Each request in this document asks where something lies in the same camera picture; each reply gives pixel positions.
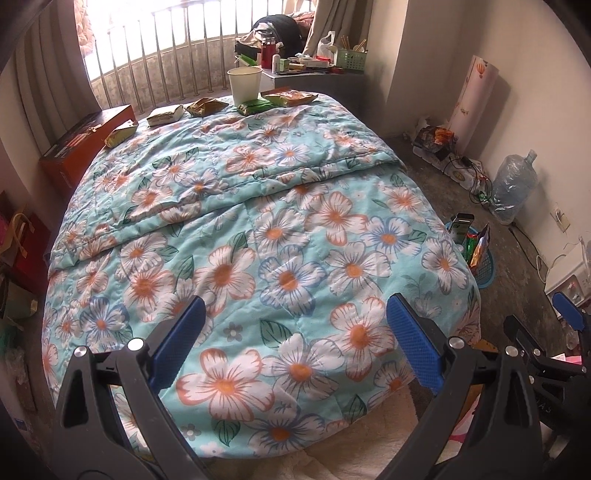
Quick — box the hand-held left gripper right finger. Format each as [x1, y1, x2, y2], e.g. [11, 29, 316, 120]
[383, 292, 543, 480]

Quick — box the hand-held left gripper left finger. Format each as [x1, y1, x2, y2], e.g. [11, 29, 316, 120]
[54, 295, 207, 480]

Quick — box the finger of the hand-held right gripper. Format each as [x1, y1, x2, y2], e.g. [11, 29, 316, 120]
[551, 291, 591, 333]
[503, 315, 591, 370]

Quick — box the blue plastic basket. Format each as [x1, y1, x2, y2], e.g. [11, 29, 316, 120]
[457, 217, 497, 289]

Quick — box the large green snack bag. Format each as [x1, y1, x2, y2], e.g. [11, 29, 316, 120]
[463, 232, 481, 266]

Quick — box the silver grey carton box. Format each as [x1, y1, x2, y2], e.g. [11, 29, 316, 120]
[449, 212, 476, 247]

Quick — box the white appliance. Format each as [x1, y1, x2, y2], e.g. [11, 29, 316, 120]
[544, 240, 591, 315]

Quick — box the large clear water jug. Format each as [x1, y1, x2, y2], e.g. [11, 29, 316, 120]
[490, 149, 539, 225]

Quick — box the floral blanket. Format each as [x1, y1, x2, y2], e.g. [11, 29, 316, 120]
[41, 90, 483, 457]

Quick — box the red gift bag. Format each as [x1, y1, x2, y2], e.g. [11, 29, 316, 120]
[9, 212, 51, 294]

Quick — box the white plastic package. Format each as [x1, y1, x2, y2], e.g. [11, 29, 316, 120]
[412, 138, 485, 185]

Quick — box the orange wooden cabinet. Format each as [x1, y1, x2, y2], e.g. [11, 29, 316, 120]
[38, 104, 134, 185]

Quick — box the orange black snack bag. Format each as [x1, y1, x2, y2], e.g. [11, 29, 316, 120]
[425, 126, 455, 148]

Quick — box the yellow snack packet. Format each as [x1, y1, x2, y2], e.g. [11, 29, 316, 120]
[104, 121, 139, 149]

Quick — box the gold white block packet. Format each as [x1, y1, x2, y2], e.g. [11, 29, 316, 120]
[147, 104, 183, 127]

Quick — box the brown gold snack packet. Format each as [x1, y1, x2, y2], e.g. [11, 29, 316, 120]
[185, 97, 229, 117]

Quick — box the white printed roll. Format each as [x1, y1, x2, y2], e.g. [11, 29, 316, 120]
[448, 54, 500, 148]

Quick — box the small green snack packet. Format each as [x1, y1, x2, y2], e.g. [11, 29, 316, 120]
[238, 98, 275, 116]

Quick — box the white paper cup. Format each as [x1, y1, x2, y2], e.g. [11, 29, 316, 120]
[228, 66, 263, 106]

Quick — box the orange noodle snack packet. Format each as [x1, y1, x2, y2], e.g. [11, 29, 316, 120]
[261, 90, 319, 108]

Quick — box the metal balcony railing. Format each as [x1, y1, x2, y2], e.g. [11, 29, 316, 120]
[88, 0, 259, 121]

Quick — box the grey white cabinet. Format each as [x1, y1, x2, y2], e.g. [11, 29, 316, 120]
[259, 69, 370, 100]

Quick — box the grey curtain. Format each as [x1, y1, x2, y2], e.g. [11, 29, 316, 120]
[11, 0, 98, 153]
[314, 0, 411, 70]

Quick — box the green plastic basket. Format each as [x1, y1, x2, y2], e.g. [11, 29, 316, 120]
[335, 46, 369, 75]

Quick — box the white plastic bag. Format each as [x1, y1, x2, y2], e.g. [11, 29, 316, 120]
[318, 31, 337, 61]

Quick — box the beige quilted jacket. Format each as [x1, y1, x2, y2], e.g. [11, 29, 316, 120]
[74, 0, 100, 58]

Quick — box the black backpack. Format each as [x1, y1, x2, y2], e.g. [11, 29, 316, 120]
[252, 14, 305, 49]

